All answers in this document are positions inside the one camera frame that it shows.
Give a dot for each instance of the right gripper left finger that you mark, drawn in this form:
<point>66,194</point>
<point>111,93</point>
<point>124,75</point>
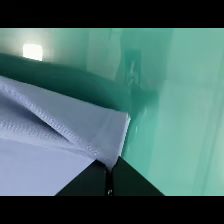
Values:
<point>88,182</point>

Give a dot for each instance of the light blue shirt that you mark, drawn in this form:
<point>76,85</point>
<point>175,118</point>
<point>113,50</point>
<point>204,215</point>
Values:
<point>50,140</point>

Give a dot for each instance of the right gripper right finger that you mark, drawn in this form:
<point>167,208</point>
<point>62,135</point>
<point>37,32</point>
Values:
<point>131,181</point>

